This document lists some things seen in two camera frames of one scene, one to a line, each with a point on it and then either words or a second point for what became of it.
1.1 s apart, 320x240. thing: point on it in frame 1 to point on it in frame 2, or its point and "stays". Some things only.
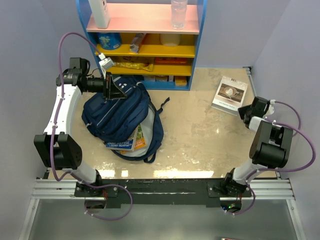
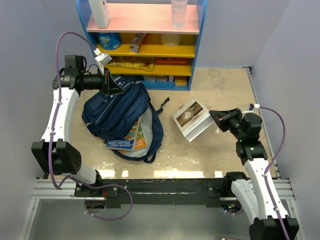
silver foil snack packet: (136, 41) stays
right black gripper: (241, 110) to (222, 117)
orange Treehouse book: (140, 143) stays
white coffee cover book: (230, 95) to (193, 120)
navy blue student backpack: (113, 120) stays
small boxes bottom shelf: (179, 80) stays
